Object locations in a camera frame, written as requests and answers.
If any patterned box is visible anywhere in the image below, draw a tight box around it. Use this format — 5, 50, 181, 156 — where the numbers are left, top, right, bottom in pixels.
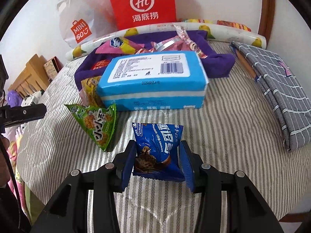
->
43, 56, 64, 82

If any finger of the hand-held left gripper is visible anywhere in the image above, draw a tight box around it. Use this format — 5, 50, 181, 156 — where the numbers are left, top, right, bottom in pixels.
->
0, 103, 47, 127

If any red snack packet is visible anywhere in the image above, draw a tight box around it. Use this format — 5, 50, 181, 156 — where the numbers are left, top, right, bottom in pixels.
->
92, 59, 112, 71

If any pink printed blanket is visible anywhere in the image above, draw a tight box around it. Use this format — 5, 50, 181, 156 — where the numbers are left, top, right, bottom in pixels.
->
6, 124, 32, 224

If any yellow chips bag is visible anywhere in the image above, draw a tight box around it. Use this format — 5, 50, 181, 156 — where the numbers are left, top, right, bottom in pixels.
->
178, 18, 214, 25

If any white spotted plush toy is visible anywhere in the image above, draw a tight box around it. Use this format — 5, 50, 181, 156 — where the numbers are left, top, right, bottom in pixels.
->
21, 90, 45, 107

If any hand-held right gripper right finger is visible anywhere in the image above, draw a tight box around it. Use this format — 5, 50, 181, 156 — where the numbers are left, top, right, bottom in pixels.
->
178, 140, 284, 233

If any wooden furniture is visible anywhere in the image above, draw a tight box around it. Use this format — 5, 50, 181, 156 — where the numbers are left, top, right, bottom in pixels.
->
8, 53, 52, 97

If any grey checked cloth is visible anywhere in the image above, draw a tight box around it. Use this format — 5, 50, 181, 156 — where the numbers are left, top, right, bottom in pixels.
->
229, 41, 311, 153

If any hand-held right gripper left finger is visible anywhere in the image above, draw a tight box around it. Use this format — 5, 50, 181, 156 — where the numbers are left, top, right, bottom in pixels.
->
30, 140, 137, 233

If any red chips bag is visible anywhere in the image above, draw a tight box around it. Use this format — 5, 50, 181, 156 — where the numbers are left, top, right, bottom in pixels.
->
216, 20, 252, 32

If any printed paper roll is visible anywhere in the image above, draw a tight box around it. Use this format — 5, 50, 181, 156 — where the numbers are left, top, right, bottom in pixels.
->
65, 22, 267, 61

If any green snack packet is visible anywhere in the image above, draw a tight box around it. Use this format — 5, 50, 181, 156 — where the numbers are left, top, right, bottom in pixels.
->
64, 103, 117, 153

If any blue tissue pack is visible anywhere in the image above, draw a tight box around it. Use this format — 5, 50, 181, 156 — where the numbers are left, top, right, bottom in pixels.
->
97, 51, 210, 112

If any pink yellow snack packet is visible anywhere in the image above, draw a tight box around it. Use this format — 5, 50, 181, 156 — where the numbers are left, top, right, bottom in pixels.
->
95, 36, 144, 55

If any black cable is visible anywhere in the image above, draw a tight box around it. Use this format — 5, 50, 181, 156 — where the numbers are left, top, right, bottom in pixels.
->
0, 87, 23, 214

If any purple towel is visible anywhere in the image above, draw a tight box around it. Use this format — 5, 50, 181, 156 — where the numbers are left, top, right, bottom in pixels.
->
74, 29, 236, 90

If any orange yellow snack packet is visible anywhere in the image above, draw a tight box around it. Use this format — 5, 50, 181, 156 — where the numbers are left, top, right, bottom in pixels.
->
81, 76, 106, 108

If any white plastic bag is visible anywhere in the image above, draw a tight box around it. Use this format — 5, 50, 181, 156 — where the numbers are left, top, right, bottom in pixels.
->
56, 0, 119, 51

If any blue cookie packet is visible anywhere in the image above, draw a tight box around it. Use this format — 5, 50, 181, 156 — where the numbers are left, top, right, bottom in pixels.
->
131, 122, 186, 182

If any pink striped snack packet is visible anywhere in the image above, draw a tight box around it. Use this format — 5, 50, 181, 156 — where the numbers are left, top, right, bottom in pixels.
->
173, 24, 208, 59

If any wooden door frame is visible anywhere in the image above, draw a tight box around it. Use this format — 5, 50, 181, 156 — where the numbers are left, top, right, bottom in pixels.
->
258, 0, 276, 43

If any purple plush toy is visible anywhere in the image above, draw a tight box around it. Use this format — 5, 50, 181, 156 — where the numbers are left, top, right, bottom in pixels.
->
7, 90, 23, 107

